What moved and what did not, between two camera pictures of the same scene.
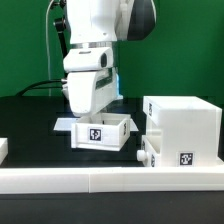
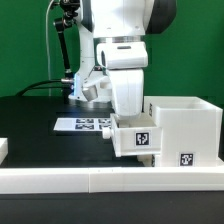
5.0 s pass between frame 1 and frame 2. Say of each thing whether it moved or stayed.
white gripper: moved
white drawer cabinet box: stayed
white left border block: stayed
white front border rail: stayed
